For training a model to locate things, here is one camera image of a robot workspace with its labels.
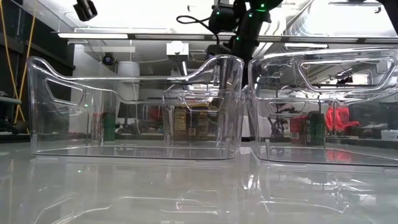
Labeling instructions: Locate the white cylinder container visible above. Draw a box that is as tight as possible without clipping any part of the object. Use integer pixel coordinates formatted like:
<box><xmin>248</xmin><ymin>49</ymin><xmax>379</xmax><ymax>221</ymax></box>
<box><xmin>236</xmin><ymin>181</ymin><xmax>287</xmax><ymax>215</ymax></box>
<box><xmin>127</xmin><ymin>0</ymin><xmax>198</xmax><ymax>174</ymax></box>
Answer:
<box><xmin>117</xmin><ymin>61</ymin><xmax>141</xmax><ymax>103</ymax></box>

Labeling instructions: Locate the yellow cable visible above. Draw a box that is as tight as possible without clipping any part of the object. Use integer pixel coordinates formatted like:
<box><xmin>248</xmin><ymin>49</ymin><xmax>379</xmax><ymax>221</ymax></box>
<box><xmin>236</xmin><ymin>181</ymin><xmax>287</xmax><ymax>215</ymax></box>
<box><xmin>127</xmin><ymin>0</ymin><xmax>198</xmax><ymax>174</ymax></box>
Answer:
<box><xmin>0</xmin><ymin>0</ymin><xmax>35</xmax><ymax>125</ymax></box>

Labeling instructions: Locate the red bundle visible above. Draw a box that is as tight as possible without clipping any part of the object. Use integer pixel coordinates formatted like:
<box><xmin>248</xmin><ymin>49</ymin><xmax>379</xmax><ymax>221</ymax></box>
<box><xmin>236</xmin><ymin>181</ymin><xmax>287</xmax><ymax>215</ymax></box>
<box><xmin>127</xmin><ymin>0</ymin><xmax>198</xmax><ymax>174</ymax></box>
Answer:
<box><xmin>325</xmin><ymin>106</ymin><xmax>361</xmax><ymax>131</ymax></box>

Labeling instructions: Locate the white wall box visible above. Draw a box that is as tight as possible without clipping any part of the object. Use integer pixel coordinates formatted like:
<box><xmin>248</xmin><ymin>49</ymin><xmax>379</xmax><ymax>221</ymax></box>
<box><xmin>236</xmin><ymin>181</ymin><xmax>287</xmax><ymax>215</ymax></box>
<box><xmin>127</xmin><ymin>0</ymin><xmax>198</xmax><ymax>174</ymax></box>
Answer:
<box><xmin>166</xmin><ymin>40</ymin><xmax>190</xmax><ymax>57</ymax></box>

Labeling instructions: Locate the yellow lid spice jar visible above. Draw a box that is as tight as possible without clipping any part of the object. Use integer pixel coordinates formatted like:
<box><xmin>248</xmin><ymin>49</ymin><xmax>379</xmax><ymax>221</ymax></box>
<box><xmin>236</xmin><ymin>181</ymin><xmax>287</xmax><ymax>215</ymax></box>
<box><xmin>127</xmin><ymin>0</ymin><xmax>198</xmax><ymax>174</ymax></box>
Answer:
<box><xmin>173</xmin><ymin>107</ymin><xmax>188</xmax><ymax>141</ymax></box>
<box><xmin>195</xmin><ymin>107</ymin><xmax>210</xmax><ymax>138</ymax></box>

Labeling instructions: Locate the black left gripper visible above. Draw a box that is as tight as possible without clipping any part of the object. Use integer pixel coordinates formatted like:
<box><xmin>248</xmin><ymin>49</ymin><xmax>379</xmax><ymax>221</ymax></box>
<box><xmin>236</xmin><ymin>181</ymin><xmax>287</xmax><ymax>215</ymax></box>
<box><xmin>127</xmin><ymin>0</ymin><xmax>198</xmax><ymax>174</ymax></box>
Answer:
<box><xmin>73</xmin><ymin>0</ymin><xmax>98</xmax><ymax>22</ymax></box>

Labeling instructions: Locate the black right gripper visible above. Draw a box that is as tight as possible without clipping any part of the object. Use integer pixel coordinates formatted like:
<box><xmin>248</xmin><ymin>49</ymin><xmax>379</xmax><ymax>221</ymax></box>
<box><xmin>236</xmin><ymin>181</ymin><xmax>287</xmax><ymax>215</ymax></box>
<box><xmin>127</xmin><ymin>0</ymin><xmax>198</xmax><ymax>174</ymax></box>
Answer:
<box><xmin>206</xmin><ymin>43</ymin><xmax>261</xmax><ymax>90</ymax></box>

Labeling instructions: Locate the black lid spice tin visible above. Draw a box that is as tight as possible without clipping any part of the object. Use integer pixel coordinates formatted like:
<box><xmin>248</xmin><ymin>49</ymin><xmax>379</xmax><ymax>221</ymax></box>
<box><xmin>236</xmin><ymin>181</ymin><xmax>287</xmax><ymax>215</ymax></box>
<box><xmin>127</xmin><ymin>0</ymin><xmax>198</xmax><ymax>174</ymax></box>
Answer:
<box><xmin>306</xmin><ymin>112</ymin><xmax>326</xmax><ymax>146</ymax></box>

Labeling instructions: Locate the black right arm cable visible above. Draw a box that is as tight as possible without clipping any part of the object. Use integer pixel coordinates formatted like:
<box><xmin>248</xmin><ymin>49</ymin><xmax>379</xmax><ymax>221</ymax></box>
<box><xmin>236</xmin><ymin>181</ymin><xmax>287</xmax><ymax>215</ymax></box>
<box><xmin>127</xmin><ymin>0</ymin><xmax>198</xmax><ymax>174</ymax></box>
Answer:
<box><xmin>176</xmin><ymin>14</ymin><xmax>222</xmax><ymax>44</ymax></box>

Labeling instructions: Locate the wide clear plastic bin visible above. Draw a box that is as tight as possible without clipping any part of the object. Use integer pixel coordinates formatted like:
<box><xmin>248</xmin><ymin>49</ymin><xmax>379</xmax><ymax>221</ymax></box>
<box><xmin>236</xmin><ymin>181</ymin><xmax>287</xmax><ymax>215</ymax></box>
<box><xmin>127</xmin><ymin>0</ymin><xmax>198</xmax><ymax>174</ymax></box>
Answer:
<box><xmin>26</xmin><ymin>54</ymin><xmax>246</xmax><ymax>161</ymax></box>

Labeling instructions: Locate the red lid spice tin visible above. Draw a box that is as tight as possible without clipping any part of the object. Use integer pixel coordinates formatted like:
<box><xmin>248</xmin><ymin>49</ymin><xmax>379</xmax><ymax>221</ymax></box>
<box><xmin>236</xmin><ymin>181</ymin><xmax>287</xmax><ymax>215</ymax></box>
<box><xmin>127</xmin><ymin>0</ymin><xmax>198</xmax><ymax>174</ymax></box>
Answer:
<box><xmin>289</xmin><ymin>116</ymin><xmax>307</xmax><ymax>141</ymax></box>
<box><xmin>92</xmin><ymin>112</ymin><xmax>103</xmax><ymax>131</ymax></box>

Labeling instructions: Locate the green box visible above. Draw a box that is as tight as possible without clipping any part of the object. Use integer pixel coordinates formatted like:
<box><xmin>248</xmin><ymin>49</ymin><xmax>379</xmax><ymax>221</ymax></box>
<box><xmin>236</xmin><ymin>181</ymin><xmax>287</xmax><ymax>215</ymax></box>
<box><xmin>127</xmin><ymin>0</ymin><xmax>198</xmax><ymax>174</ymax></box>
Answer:
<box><xmin>103</xmin><ymin>112</ymin><xmax>117</xmax><ymax>142</ymax></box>

